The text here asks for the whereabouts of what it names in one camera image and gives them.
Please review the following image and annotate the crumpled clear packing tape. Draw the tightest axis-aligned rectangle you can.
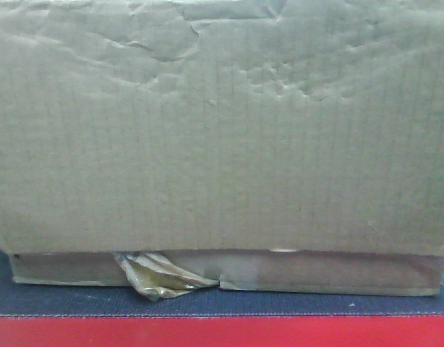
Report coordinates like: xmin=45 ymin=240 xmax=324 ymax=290
xmin=114 ymin=252 xmax=219 ymax=301

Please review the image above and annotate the large brown cardboard box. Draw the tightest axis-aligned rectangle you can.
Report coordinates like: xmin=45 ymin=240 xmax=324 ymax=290
xmin=0 ymin=1 xmax=444 ymax=296

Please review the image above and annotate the red box with blue top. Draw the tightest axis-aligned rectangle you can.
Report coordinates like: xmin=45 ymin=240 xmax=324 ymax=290
xmin=0 ymin=252 xmax=444 ymax=346

